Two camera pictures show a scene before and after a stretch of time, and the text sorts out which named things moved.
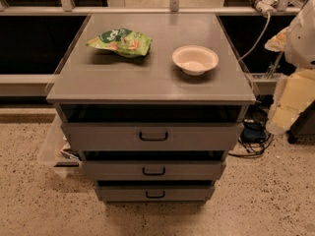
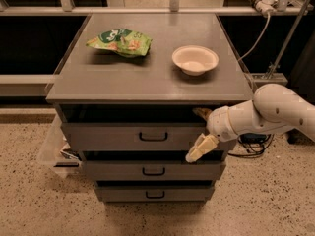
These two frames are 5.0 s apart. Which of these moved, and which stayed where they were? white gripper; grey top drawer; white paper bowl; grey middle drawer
Moved: white gripper
Stayed: white paper bowl; grey middle drawer; grey top drawer
